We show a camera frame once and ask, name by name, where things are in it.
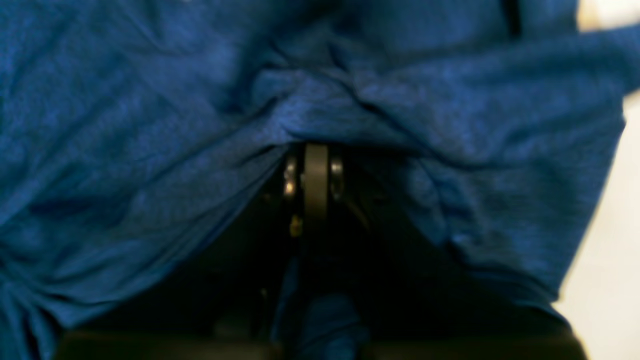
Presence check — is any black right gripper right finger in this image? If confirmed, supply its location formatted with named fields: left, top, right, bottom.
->
left=317, top=145, right=586, bottom=360

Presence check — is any blue t-shirt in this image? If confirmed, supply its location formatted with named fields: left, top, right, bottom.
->
left=1, top=0, right=639, bottom=360

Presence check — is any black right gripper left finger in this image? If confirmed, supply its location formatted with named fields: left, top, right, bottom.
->
left=55, top=144, right=318, bottom=360

